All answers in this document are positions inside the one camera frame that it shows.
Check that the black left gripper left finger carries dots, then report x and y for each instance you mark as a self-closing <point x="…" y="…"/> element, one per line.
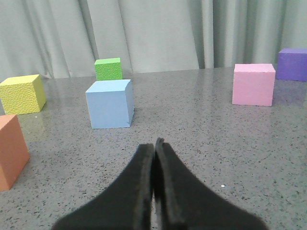
<point x="124" y="205"/>

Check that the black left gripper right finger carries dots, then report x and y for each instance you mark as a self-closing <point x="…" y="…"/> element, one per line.
<point x="183" y="202"/>

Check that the light blue foam cube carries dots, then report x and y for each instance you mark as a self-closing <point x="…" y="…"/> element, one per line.
<point x="110" y="103"/>

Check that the orange-red foam cube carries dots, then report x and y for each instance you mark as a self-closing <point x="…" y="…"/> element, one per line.
<point x="14" y="154"/>

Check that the pink foam cube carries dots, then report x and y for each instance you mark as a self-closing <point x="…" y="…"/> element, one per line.
<point x="253" y="84"/>

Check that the green foam cube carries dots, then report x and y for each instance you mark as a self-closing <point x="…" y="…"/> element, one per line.
<point x="108" y="69"/>

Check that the yellow foam cube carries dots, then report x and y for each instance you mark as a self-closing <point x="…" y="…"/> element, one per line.
<point x="22" y="94"/>

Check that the purple foam cube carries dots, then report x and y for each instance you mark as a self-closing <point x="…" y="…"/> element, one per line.
<point x="292" y="64"/>

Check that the grey-green curtain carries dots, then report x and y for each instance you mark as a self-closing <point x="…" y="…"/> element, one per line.
<point x="63" y="38"/>

